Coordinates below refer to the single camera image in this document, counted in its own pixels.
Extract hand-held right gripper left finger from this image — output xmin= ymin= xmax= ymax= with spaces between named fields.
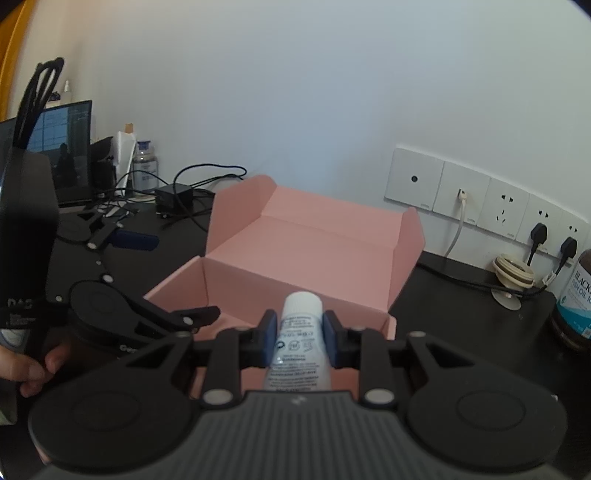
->
xmin=122 ymin=310 xmax=280 ymax=409

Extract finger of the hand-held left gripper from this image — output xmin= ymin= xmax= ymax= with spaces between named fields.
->
xmin=133 ymin=300 xmax=221 ymax=345
xmin=85 ymin=210 xmax=160 ymax=253

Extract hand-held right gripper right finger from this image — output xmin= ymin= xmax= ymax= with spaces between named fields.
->
xmin=322 ymin=310 xmax=481 ymax=409

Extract white squeeze tube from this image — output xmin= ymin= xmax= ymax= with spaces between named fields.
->
xmin=264 ymin=292 xmax=333 ymax=393

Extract pink cardboard box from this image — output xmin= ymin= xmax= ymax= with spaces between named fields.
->
xmin=144 ymin=174 xmax=426 ymax=402

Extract dark wooden desktop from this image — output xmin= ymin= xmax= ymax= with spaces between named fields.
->
xmin=46 ymin=198 xmax=591 ymax=480

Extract person's left hand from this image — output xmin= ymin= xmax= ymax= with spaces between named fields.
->
xmin=0 ymin=344 xmax=72 ymax=398

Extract black power adapter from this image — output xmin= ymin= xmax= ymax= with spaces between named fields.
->
xmin=154 ymin=184 xmax=193 ymax=214

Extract clear plastic bottle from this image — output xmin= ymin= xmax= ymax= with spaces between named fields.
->
xmin=132 ymin=140 xmax=160 ymax=195

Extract small black speaker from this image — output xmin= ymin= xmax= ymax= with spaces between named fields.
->
xmin=90 ymin=136 xmax=117 ymax=191

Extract white tube with wooden cap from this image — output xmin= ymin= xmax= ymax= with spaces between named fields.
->
xmin=113 ymin=122 xmax=138 ymax=186

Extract black laptop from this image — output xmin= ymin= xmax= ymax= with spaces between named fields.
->
xmin=0 ymin=99 xmax=94 ymax=208

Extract yellow curtain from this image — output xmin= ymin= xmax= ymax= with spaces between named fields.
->
xmin=0 ymin=7 xmax=29 ymax=126

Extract beige suction cup holder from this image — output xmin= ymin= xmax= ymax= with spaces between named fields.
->
xmin=491 ymin=254 xmax=537 ymax=311

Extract black power plug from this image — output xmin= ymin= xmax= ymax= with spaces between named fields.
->
xmin=556 ymin=237 xmax=580 ymax=278
xmin=526 ymin=223 xmax=551 ymax=267

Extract brown supplement bottle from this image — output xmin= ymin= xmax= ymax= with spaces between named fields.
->
xmin=549 ymin=249 xmax=591 ymax=354

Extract black tangled cables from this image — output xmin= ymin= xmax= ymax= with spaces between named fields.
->
xmin=95 ymin=164 xmax=248 ymax=232

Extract black power cord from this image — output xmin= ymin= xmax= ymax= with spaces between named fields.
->
xmin=416 ymin=261 xmax=557 ymax=297

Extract black looped cable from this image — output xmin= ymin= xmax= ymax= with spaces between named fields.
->
xmin=13 ymin=56 xmax=65 ymax=153

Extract white charging cable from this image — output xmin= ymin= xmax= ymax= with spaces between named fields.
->
xmin=443 ymin=188 xmax=470 ymax=259

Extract white wall socket panel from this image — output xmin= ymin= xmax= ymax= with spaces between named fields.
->
xmin=385 ymin=145 xmax=591 ymax=260

